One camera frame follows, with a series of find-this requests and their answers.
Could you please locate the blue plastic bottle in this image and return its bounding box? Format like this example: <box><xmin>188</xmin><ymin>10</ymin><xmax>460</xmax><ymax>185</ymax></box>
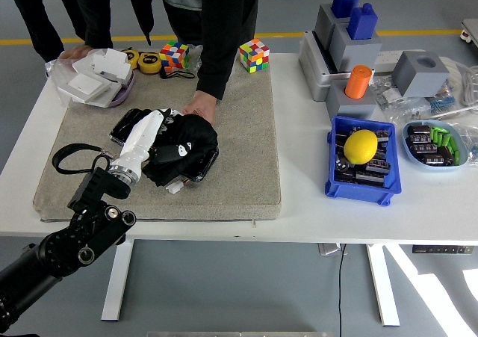
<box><xmin>347</xmin><ymin>3</ymin><xmax>379</xmax><ymax>41</ymax></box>
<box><xmin>331</xmin><ymin>0</ymin><xmax>361</xmax><ymax>19</ymax></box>

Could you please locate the bag of blue resistors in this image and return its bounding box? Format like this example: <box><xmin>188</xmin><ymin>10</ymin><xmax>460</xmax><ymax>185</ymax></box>
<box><xmin>428</xmin><ymin>90</ymin><xmax>456</xmax><ymax>116</ymax></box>

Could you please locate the white wall switch plate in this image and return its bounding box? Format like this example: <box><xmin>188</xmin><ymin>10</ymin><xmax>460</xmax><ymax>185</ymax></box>
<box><xmin>58</xmin><ymin>71</ymin><xmax>122</xmax><ymax>107</ymax></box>

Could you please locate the purple bowl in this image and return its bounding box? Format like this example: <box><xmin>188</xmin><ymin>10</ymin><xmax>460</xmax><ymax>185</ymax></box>
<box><xmin>107</xmin><ymin>69</ymin><xmax>135</xmax><ymax>108</ymax></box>

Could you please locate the grey block with round hole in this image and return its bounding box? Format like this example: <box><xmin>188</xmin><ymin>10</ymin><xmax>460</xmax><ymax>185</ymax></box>
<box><xmin>391</xmin><ymin>50</ymin><xmax>450</xmax><ymax>99</ymax></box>

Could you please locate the large clear plastic bag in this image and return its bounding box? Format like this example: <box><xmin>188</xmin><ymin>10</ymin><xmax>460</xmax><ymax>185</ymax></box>
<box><xmin>44</xmin><ymin>47</ymin><xmax>123</xmax><ymax>108</ymax></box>

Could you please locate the large light grey case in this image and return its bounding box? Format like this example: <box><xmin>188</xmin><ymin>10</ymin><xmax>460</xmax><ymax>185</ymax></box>
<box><xmin>297</xmin><ymin>30</ymin><xmax>353</xmax><ymax>102</ymax></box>

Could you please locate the yellow tape measure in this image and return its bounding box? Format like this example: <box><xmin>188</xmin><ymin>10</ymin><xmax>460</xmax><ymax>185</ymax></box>
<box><xmin>121</xmin><ymin>47</ymin><xmax>141</xmax><ymax>70</ymax></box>
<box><xmin>137</xmin><ymin>51</ymin><xmax>162</xmax><ymax>75</ymax></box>

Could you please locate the white wire connector plug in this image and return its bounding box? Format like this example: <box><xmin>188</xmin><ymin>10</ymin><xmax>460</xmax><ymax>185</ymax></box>
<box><xmin>166</xmin><ymin>179</ymin><xmax>187</xmax><ymax>195</ymax></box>

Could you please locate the person's right hand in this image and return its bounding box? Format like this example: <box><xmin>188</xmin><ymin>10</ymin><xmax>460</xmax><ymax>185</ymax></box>
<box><xmin>58</xmin><ymin>44</ymin><xmax>95</xmax><ymax>61</ymax></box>

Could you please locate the person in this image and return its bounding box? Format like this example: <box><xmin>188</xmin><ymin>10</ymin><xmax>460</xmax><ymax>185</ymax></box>
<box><xmin>1</xmin><ymin>0</ymin><xmax>65</xmax><ymax>64</ymax></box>
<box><xmin>72</xmin><ymin>0</ymin><xmax>263</xmax><ymax>101</ymax></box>

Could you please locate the grey square holder block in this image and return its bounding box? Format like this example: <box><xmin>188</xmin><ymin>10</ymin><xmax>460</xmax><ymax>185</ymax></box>
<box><xmin>314</xmin><ymin>3</ymin><xmax>353</xmax><ymax>50</ymax></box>
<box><xmin>325</xmin><ymin>81</ymin><xmax>378</xmax><ymax>121</ymax></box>
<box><xmin>329</xmin><ymin>22</ymin><xmax>383</xmax><ymax>73</ymax></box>

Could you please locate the person's left hand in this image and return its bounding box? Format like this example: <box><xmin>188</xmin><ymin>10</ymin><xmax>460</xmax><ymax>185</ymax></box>
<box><xmin>181</xmin><ymin>90</ymin><xmax>218</xmax><ymax>125</ymax></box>

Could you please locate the yellow lemon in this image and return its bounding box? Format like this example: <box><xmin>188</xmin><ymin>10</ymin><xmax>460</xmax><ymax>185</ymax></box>
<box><xmin>343</xmin><ymin>129</ymin><xmax>379</xmax><ymax>165</ymax></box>

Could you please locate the black wrist strap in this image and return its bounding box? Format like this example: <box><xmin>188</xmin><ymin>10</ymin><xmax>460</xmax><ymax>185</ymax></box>
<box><xmin>159</xmin><ymin>69</ymin><xmax>196</xmax><ymax>80</ymax></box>

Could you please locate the blue plastic bin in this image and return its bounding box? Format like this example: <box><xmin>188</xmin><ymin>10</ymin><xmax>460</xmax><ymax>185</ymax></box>
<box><xmin>325</xmin><ymin>115</ymin><xmax>403</xmax><ymax>207</ymax></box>

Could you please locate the glossy black panel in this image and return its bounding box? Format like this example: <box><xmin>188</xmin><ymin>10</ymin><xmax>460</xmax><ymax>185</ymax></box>
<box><xmin>109</xmin><ymin>108</ymin><xmax>220</xmax><ymax>183</ymax></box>

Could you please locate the colourful puzzle cube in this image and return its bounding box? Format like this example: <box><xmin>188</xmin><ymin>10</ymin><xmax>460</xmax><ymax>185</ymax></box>
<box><xmin>158</xmin><ymin>40</ymin><xmax>190</xmax><ymax>72</ymax></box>
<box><xmin>238</xmin><ymin>37</ymin><xmax>270</xmax><ymax>74</ymax></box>

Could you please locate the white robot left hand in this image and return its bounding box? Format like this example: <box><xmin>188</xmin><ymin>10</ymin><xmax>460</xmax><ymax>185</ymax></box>
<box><xmin>118</xmin><ymin>107</ymin><xmax>196</xmax><ymax>170</ymax></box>

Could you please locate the thin white rod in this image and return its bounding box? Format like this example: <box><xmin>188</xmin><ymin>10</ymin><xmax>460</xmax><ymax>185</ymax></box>
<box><xmin>428</xmin><ymin>105</ymin><xmax>478</xmax><ymax>120</ymax></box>

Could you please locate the small clear plastic bag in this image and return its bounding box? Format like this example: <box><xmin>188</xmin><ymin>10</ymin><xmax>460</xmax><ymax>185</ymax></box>
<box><xmin>185</xmin><ymin>44</ymin><xmax>205</xmax><ymax>72</ymax></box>

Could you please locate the black cloth rag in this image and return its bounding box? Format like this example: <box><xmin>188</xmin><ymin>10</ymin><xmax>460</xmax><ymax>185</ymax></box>
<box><xmin>141</xmin><ymin>108</ymin><xmax>220</xmax><ymax>188</ymax></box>

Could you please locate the orange cylinder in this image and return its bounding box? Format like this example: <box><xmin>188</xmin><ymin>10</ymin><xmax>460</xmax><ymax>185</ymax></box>
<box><xmin>344</xmin><ymin>65</ymin><xmax>374</xmax><ymax>100</ymax></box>

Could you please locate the black power cable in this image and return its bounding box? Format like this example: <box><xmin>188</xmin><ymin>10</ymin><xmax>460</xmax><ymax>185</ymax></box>
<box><xmin>338</xmin><ymin>243</ymin><xmax>347</xmax><ymax>337</ymax></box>

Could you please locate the white coiled cable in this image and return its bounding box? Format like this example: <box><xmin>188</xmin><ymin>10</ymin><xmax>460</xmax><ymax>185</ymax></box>
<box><xmin>438</xmin><ymin>56</ymin><xmax>478</xmax><ymax>110</ymax></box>

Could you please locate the grey box under table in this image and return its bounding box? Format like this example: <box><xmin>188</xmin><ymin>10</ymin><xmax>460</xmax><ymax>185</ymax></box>
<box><xmin>317</xmin><ymin>242</ymin><xmax>348</xmax><ymax>256</ymax></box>

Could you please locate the clear bag of small parts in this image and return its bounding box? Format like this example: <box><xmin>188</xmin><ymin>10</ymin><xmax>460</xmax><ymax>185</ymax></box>
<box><xmin>368</xmin><ymin>73</ymin><xmax>433</xmax><ymax>125</ymax></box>

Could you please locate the black table control panel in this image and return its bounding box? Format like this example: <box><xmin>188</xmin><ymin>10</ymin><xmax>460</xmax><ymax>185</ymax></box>
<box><xmin>412</xmin><ymin>244</ymin><xmax>474</xmax><ymax>255</ymax></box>

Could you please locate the white device with red mark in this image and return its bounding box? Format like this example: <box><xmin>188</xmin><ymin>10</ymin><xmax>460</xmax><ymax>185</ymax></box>
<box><xmin>461</xmin><ymin>18</ymin><xmax>478</xmax><ymax>49</ymax></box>

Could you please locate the white table leg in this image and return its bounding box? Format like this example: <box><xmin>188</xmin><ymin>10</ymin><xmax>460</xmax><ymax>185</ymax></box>
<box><xmin>100</xmin><ymin>238</ymin><xmax>134</xmax><ymax>321</ymax></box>
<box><xmin>365</xmin><ymin>243</ymin><xmax>400</xmax><ymax>327</ymax></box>

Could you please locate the light blue dish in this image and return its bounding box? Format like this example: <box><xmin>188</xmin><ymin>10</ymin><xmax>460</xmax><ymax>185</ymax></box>
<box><xmin>401</xmin><ymin>120</ymin><xmax>469</xmax><ymax>173</ymax></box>

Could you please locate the grey-brown mat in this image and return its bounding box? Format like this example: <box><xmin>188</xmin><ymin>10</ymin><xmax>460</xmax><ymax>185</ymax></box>
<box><xmin>32</xmin><ymin>55</ymin><xmax>282</xmax><ymax>223</ymax></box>

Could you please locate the crumpled clear plastic bag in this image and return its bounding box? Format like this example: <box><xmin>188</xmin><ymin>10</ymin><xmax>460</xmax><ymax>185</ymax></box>
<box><xmin>445</xmin><ymin>122</ymin><xmax>478</xmax><ymax>166</ymax></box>

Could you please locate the white folded carton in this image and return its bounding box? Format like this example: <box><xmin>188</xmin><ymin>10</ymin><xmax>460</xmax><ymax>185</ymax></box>
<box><xmin>72</xmin><ymin>48</ymin><xmax>133</xmax><ymax>83</ymax></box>

